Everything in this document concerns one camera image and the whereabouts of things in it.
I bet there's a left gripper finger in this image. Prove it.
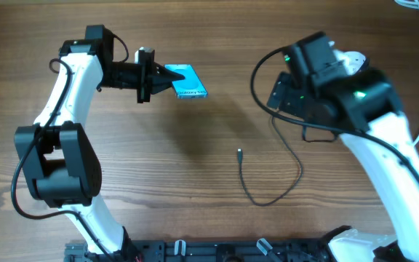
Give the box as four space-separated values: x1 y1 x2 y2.
151 82 172 95
153 63 185 82

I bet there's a smartphone with teal screen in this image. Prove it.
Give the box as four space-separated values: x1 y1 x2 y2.
164 64 208 99

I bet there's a black USB charging cable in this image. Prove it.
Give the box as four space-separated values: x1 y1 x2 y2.
236 116 338 207

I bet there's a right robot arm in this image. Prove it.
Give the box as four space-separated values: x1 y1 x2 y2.
268 32 419 261

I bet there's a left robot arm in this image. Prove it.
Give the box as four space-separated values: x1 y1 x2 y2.
10 25 185 261

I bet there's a white power strip socket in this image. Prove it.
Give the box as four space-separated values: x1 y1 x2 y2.
333 49 369 75

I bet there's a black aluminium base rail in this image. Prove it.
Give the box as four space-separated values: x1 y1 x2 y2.
63 238 327 262

